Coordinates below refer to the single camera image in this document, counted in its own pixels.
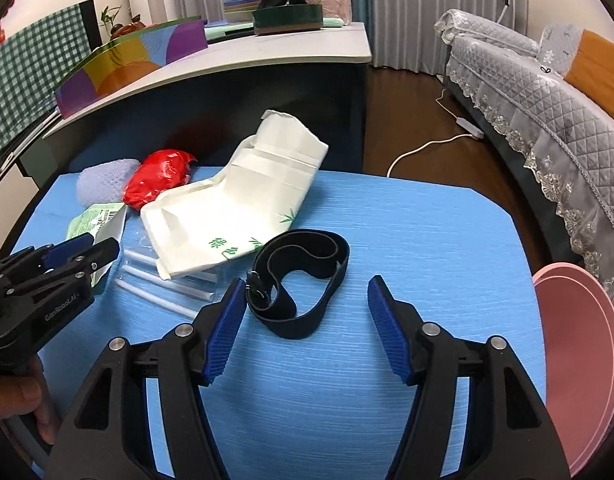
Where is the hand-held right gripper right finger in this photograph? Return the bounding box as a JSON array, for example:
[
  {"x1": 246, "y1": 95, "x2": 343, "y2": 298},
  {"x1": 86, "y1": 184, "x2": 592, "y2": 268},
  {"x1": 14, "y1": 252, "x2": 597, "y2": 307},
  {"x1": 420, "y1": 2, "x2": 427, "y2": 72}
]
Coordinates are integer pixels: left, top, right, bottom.
[{"x1": 367, "y1": 275, "x2": 572, "y2": 480}]

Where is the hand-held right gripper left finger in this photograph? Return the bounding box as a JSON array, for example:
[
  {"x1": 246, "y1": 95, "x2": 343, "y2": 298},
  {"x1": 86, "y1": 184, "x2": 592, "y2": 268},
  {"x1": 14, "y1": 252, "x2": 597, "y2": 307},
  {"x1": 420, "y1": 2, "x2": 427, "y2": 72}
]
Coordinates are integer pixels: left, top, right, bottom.
[{"x1": 47, "y1": 277, "x2": 248, "y2": 480}]

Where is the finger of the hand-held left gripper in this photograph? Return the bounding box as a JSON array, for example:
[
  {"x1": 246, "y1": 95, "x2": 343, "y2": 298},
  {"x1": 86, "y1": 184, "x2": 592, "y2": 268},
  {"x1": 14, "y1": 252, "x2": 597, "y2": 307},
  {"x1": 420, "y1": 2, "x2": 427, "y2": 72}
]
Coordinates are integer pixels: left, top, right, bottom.
[
  {"x1": 62, "y1": 237, "x2": 122, "y2": 286},
  {"x1": 39, "y1": 234, "x2": 96, "y2": 267}
]

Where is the green foil packet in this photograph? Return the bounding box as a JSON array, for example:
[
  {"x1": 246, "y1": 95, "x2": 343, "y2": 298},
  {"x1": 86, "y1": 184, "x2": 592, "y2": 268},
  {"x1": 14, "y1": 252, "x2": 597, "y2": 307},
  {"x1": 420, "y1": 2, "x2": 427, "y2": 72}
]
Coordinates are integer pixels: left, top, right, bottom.
[{"x1": 66, "y1": 201, "x2": 129, "y2": 286}]

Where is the clear bag of white tubes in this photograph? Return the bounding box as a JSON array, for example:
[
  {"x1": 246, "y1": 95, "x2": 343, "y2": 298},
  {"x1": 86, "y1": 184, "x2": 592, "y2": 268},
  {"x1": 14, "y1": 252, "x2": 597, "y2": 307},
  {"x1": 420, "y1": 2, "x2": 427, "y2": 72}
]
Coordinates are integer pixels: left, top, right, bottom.
[{"x1": 114, "y1": 230, "x2": 228, "y2": 321}]

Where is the small red plastic bag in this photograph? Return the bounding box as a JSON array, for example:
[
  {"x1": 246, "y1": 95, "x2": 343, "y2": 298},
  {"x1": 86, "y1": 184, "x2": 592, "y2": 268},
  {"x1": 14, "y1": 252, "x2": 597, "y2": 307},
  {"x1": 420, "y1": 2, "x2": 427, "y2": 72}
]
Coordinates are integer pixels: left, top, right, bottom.
[{"x1": 123, "y1": 148, "x2": 198, "y2": 212}]

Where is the black elastic strap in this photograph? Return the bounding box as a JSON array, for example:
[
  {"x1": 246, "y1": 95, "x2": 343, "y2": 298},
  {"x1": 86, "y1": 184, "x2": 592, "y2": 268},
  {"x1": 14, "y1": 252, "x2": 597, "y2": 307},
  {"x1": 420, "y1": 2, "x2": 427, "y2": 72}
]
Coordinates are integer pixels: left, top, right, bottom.
[{"x1": 246, "y1": 229, "x2": 350, "y2": 337}]

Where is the pink waste bin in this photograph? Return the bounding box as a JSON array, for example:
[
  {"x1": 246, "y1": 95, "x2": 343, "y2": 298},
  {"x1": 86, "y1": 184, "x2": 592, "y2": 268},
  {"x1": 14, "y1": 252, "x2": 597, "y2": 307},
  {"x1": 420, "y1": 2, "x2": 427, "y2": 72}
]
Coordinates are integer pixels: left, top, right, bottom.
[{"x1": 531, "y1": 261, "x2": 614, "y2": 478}]

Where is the person's left hand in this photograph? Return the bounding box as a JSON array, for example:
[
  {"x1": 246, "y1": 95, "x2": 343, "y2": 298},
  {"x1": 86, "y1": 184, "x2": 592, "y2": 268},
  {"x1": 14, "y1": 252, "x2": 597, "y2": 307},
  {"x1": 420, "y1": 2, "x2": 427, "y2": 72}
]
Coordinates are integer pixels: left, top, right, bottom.
[{"x1": 0, "y1": 352, "x2": 60, "y2": 446}]

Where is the blue table mat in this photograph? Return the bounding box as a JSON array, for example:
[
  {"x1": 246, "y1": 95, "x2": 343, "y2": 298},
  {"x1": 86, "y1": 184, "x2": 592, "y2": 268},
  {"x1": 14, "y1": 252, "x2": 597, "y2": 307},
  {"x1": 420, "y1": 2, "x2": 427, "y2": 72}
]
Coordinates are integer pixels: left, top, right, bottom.
[{"x1": 14, "y1": 165, "x2": 545, "y2": 480}]

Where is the green checked cloth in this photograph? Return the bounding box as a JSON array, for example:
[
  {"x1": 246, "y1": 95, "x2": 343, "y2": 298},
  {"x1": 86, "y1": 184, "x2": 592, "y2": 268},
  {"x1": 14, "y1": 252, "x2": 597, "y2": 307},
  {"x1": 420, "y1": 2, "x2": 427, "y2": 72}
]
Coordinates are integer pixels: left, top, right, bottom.
[{"x1": 0, "y1": 4, "x2": 82, "y2": 151}]

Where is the colourful gift box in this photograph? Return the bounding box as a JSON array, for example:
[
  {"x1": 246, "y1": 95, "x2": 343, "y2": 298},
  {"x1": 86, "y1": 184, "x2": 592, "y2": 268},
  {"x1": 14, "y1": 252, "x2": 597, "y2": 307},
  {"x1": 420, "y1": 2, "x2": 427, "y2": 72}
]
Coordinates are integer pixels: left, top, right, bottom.
[{"x1": 54, "y1": 17, "x2": 209, "y2": 120}]

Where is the white power strip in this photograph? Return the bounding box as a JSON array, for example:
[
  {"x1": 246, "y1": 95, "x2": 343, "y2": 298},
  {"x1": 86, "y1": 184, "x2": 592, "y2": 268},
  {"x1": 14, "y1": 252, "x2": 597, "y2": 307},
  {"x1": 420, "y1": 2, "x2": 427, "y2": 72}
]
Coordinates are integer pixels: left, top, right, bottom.
[{"x1": 454, "y1": 115, "x2": 485, "y2": 138}]

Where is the black television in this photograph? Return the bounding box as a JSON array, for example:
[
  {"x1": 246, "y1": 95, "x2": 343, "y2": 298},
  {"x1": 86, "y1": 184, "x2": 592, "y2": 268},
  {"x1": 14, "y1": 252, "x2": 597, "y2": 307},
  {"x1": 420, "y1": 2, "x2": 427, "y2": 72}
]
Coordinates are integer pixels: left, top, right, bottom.
[{"x1": 0, "y1": 0, "x2": 102, "y2": 161}]

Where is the green bamboo plant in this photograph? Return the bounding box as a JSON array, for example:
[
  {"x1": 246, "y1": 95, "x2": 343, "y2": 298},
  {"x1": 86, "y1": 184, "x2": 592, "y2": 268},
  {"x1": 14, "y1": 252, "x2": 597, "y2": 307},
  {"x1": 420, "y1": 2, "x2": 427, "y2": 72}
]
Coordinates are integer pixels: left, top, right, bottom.
[{"x1": 101, "y1": 5, "x2": 125, "y2": 38}]

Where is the white-top coffee table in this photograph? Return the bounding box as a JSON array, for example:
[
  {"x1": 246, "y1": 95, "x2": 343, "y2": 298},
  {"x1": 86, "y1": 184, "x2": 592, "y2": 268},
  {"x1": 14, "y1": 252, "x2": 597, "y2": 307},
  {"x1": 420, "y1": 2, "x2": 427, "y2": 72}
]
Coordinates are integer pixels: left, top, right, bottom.
[{"x1": 17, "y1": 22, "x2": 372, "y2": 196}]

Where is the grey quilted sofa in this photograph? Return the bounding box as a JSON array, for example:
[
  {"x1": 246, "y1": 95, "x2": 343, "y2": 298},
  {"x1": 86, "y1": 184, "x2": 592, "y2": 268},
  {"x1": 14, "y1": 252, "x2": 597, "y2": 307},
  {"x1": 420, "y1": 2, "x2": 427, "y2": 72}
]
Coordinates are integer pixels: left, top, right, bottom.
[{"x1": 433, "y1": 8, "x2": 614, "y2": 301}]

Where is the stack of bowls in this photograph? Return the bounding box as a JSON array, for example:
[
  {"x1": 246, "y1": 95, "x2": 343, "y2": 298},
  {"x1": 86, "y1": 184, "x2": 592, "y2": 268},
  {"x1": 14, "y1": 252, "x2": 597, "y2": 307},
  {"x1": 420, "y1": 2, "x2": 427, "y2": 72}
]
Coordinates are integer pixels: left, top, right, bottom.
[{"x1": 222, "y1": 0, "x2": 264, "y2": 23}]

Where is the green round tin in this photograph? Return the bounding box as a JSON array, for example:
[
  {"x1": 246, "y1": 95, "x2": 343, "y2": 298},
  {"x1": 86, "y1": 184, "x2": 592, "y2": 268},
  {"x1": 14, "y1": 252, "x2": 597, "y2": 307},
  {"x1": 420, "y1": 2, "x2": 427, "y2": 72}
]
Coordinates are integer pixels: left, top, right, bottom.
[{"x1": 252, "y1": 3, "x2": 324, "y2": 37}]

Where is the grey curtain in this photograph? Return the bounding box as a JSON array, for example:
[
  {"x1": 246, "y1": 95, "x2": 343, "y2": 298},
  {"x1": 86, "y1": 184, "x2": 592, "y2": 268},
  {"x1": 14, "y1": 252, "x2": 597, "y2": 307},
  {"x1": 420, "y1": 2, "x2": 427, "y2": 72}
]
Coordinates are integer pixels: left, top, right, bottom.
[{"x1": 142, "y1": 0, "x2": 530, "y2": 76}]

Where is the orange cushion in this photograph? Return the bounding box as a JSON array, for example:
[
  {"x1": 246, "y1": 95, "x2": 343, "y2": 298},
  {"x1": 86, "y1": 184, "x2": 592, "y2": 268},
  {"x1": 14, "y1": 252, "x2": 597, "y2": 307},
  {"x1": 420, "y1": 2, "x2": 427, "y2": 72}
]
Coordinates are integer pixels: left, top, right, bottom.
[{"x1": 564, "y1": 29, "x2": 614, "y2": 131}]

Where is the white power cable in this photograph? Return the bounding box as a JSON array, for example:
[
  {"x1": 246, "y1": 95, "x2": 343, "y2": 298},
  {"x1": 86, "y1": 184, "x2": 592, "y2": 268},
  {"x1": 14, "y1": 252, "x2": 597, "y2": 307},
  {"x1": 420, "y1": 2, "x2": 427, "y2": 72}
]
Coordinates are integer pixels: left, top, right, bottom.
[{"x1": 387, "y1": 87, "x2": 475, "y2": 178}]

